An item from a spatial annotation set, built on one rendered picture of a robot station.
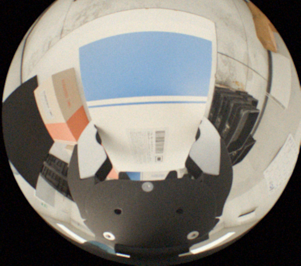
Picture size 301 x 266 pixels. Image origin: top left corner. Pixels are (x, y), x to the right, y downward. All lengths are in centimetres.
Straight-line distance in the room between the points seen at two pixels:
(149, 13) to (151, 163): 26
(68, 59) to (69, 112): 13
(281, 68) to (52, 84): 265
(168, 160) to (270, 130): 257
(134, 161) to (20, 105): 40
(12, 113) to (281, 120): 293
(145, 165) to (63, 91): 20
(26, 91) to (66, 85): 24
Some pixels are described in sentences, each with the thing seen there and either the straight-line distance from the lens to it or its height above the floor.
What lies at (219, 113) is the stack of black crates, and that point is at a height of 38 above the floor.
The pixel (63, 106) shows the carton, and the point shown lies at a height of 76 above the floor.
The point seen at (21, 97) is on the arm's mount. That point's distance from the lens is 41.
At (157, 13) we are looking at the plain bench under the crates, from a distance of 22.
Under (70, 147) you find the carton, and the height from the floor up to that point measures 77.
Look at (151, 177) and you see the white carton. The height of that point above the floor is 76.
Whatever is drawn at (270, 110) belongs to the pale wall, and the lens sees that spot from 260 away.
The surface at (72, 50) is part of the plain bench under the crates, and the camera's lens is 26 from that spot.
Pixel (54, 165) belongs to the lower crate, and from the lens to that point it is 75.
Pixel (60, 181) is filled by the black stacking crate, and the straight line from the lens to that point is 67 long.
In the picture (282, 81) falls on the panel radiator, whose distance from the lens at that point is 245.
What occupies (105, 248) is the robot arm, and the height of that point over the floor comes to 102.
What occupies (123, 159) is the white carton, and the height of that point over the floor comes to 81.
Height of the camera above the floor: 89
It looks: 58 degrees down
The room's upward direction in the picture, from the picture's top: 175 degrees clockwise
